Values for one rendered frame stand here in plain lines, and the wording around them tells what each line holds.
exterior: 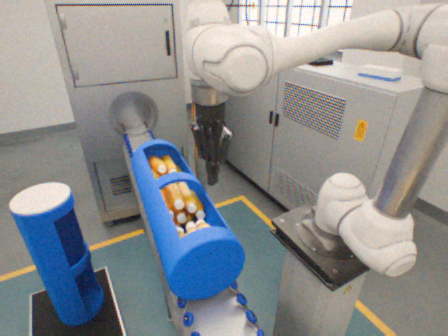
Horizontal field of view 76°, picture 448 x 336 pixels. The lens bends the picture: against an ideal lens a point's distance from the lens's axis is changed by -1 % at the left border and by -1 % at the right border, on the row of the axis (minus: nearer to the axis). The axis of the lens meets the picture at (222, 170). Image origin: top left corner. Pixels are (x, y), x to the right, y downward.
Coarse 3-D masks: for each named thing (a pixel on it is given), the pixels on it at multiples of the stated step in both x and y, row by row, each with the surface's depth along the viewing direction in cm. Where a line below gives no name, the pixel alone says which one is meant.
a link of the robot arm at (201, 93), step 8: (192, 80) 65; (192, 88) 66; (200, 88) 65; (208, 88) 64; (192, 96) 67; (200, 96) 66; (208, 96) 65; (216, 96) 65; (224, 96) 67; (200, 104) 67; (208, 104) 67; (216, 104) 68
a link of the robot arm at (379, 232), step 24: (432, 24) 65; (432, 48) 65; (432, 72) 66; (432, 96) 68; (432, 120) 70; (408, 144) 76; (432, 144) 72; (408, 168) 77; (432, 168) 77; (384, 192) 85; (408, 192) 80; (360, 216) 92; (384, 216) 86; (408, 216) 87; (360, 240) 92; (384, 240) 86; (408, 240) 87; (384, 264) 86; (408, 264) 86
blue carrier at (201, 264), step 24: (144, 144) 160; (168, 144) 162; (144, 168) 142; (144, 192) 132; (168, 216) 108; (216, 216) 126; (168, 240) 100; (192, 240) 94; (216, 240) 95; (168, 264) 96; (192, 264) 95; (216, 264) 100; (240, 264) 105; (192, 288) 101; (216, 288) 106
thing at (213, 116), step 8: (224, 104) 69; (200, 112) 68; (208, 112) 68; (216, 112) 68; (224, 112) 70; (200, 120) 73; (208, 120) 69; (216, 120) 70; (216, 128) 71; (208, 136) 74; (216, 136) 73
